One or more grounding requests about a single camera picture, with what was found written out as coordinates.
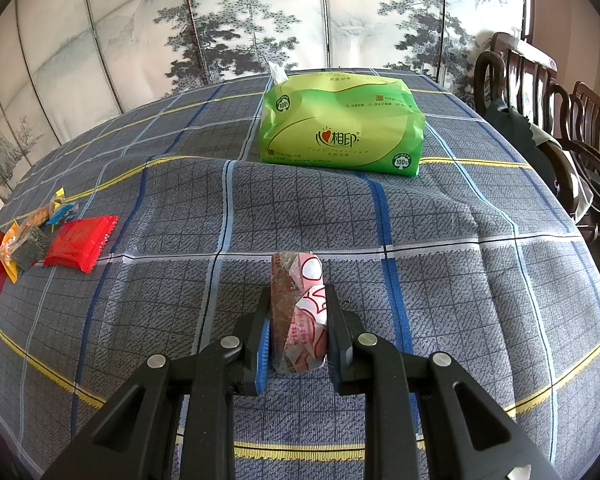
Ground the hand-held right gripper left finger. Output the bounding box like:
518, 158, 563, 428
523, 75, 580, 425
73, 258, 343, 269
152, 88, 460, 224
40, 286, 273, 480

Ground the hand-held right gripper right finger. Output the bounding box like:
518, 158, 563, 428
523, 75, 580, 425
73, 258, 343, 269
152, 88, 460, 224
324, 284, 563, 480

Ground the brown cake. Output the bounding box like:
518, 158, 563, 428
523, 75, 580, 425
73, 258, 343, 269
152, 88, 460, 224
271, 251, 328, 375

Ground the dark grey snack packet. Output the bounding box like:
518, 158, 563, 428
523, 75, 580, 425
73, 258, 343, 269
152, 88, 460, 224
11, 224, 52, 270

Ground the orange snack packet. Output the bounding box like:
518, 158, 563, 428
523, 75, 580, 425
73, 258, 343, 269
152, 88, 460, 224
0, 222, 21, 283

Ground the plaid grey tablecloth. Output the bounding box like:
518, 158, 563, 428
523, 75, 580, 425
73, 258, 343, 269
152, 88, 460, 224
0, 67, 600, 480

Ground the red snack packet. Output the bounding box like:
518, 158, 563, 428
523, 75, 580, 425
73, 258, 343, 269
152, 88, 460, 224
43, 215, 119, 273

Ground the green tissue pack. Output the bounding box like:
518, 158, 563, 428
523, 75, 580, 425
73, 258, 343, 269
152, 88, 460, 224
257, 60, 427, 178

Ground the small blue candy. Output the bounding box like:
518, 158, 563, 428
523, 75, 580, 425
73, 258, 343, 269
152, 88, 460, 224
47, 202, 80, 233

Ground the dark clothing on chair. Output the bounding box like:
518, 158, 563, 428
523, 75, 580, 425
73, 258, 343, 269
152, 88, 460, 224
485, 97, 591, 221

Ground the dark wooden chair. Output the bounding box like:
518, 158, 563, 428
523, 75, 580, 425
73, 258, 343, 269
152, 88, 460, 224
555, 81, 600, 261
472, 31, 588, 221

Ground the painted landscape folding screen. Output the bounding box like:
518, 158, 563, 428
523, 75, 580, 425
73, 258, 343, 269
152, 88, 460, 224
0, 0, 531, 201

